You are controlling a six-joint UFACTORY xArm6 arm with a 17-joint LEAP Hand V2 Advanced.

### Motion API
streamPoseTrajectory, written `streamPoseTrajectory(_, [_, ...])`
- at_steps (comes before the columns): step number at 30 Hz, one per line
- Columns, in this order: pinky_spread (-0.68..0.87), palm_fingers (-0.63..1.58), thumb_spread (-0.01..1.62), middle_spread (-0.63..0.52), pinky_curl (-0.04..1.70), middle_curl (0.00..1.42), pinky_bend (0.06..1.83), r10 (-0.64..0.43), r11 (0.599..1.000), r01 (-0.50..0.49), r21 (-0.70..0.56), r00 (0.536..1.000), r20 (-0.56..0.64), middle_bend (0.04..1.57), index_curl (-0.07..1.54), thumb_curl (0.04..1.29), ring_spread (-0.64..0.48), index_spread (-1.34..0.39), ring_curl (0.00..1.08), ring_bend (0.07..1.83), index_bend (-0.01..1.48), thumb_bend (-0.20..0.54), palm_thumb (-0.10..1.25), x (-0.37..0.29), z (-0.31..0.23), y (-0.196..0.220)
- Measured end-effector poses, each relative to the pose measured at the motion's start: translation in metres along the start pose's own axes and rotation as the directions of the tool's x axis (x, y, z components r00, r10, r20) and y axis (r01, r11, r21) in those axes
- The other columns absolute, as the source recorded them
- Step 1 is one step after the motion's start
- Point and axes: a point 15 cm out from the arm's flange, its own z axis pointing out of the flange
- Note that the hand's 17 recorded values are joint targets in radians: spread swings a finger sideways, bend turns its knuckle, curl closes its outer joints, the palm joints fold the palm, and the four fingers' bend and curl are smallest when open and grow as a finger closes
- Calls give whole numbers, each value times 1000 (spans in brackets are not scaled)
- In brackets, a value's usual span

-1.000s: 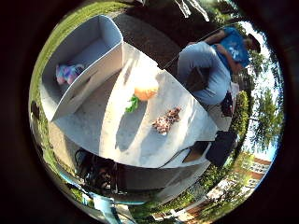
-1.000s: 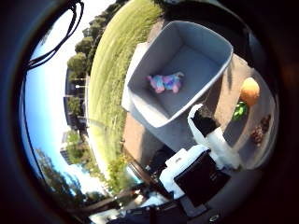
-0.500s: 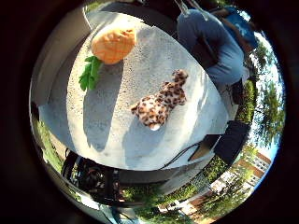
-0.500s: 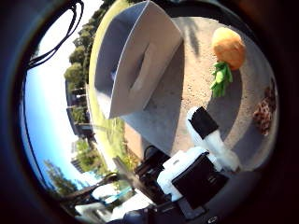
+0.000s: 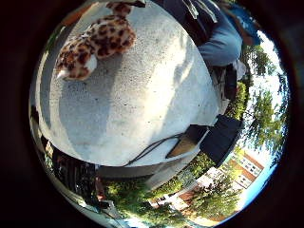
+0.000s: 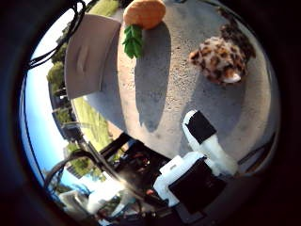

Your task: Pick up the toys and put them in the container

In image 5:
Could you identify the leopard spotted plush toy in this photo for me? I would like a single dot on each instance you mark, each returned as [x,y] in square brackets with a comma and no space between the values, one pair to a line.
[95,44]

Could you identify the red brick building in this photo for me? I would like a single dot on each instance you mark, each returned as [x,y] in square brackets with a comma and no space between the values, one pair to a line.
[245,167]

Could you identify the person in blue jeans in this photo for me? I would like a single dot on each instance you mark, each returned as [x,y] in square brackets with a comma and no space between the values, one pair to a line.
[220,38]

